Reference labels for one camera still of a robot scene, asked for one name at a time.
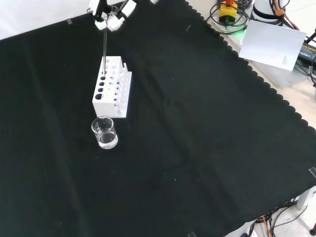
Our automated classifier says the floor cable bundle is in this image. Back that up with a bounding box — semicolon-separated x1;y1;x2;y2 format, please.
254;199;310;237

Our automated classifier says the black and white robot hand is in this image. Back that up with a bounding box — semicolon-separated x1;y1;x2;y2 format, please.
86;0;160;33

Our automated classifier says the black looped cable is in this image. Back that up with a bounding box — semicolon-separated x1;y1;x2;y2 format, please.
209;0;250;35

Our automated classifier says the black power adapter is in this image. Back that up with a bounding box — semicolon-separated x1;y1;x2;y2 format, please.
297;41;316;64

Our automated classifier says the yellow stop button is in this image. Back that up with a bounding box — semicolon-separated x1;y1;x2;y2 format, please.
219;0;239;26

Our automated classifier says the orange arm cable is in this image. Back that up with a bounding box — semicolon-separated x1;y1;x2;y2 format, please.
271;0;301;31

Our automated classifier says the black scalloped bench cloth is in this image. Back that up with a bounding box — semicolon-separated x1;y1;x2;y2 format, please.
0;0;316;237

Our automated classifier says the glass rod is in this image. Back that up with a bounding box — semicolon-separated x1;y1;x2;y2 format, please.
103;27;108;76

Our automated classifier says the grey base plate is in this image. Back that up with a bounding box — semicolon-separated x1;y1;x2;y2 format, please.
254;60;314;89

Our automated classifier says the clear glass beaker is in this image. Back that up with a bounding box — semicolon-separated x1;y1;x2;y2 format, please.
91;117;119;150

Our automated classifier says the white test tube rack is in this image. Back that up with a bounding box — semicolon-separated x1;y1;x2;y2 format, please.
92;56;133;119

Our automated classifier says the pale board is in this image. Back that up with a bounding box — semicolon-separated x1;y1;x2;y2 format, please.
238;19;308;72

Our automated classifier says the grey table leg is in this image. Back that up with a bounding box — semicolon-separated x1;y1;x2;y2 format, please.
296;186;316;210

